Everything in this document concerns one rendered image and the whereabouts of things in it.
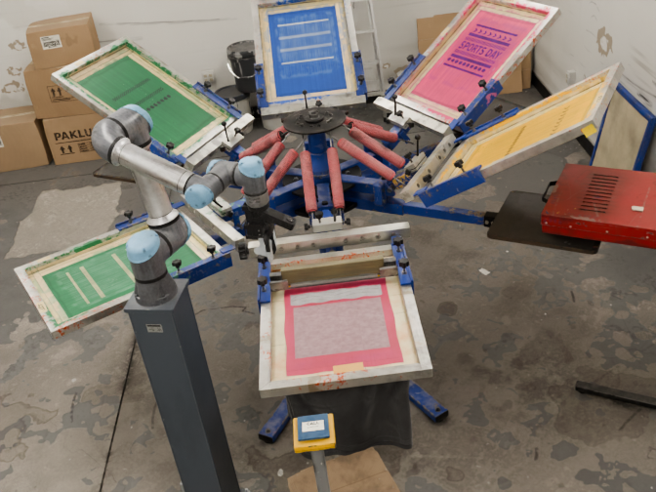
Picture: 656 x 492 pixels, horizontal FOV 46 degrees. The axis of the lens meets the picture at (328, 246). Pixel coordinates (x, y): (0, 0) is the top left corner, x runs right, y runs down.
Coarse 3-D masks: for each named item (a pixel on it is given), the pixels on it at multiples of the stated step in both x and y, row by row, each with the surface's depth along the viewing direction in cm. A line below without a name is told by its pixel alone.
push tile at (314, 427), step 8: (304, 416) 248; (312, 416) 248; (320, 416) 247; (304, 424) 245; (312, 424) 245; (320, 424) 244; (328, 424) 244; (304, 432) 242; (312, 432) 242; (320, 432) 241; (328, 432) 241; (304, 440) 240
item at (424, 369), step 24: (288, 264) 321; (408, 288) 296; (264, 312) 293; (408, 312) 284; (264, 336) 282; (264, 360) 270; (264, 384) 260; (288, 384) 259; (312, 384) 258; (336, 384) 258; (360, 384) 259
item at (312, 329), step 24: (312, 288) 309; (288, 312) 298; (312, 312) 296; (336, 312) 294; (288, 336) 286; (312, 336) 284; (336, 336) 282; (288, 360) 274; (312, 360) 273; (336, 360) 271
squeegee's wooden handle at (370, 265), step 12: (312, 264) 305; (324, 264) 304; (336, 264) 303; (348, 264) 303; (360, 264) 304; (372, 264) 304; (288, 276) 305; (300, 276) 305; (312, 276) 306; (324, 276) 306; (336, 276) 306
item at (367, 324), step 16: (336, 288) 308; (384, 288) 304; (352, 304) 298; (368, 304) 296; (384, 304) 295; (352, 320) 289; (368, 320) 288; (384, 320) 287; (352, 336) 281; (368, 336) 280; (384, 336) 279; (352, 352) 274; (368, 352) 273; (384, 352) 272; (400, 352) 271
